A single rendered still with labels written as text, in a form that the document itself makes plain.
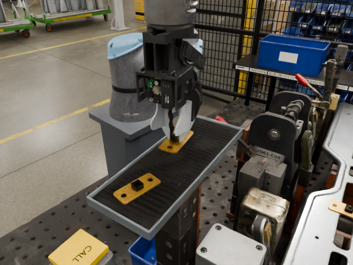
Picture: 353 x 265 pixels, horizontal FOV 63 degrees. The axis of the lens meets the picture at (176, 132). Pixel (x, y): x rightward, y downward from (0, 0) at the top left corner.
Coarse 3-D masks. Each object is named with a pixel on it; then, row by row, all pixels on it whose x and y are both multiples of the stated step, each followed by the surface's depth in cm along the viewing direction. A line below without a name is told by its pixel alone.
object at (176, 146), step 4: (192, 132) 58; (172, 136) 55; (176, 136) 56; (188, 136) 57; (164, 140) 55; (168, 140) 55; (172, 140) 55; (176, 140) 55; (184, 140) 55; (164, 144) 54; (168, 144) 54; (172, 144) 54; (176, 144) 54; (180, 144) 54; (160, 148) 53; (164, 148) 53; (168, 148) 53; (172, 148) 53; (176, 148) 53; (180, 148) 53; (172, 152) 52; (176, 152) 52
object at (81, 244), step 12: (72, 240) 43; (84, 240) 43; (96, 240) 43; (60, 252) 41; (72, 252) 41; (84, 252) 41; (96, 252) 41; (60, 264) 39; (72, 264) 39; (84, 264) 39
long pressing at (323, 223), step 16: (336, 112) 112; (352, 112) 112; (336, 128) 102; (352, 128) 102; (336, 144) 93; (352, 144) 93; (336, 160) 86; (352, 160) 86; (336, 176) 79; (320, 192) 74; (336, 192) 74; (304, 208) 69; (320, 208) 69; (304, 224) 65; (320, 224) 65; (336, 224) 65; (304, 240) 62; (320, 240) 62; (352, 240) 62; (288, 256) 58; (304, 256) 58; (320, 256) 58; (352, 256) 58
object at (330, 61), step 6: (330, 60) 98; (342, 60) 97; (330, 66) 98; (342, 66) 96; (330, 72) 98; (330, 78) 99; (330, 84) 100; (324, 90) 102; (330, 90) 101; (324, 96) 103; (330, 96) 105
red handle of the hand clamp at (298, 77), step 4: (296, 76) 106; (300, 76) 106; (300, 80) 106; (304, 80) 105; (304, 84) 106; (308, 84) 105; (308, 88) 106; (312, 88) 105; (312, 92) 106; (316, 92) 105; (316, 96) 106; (320, 96) 105; (320, 100) 105
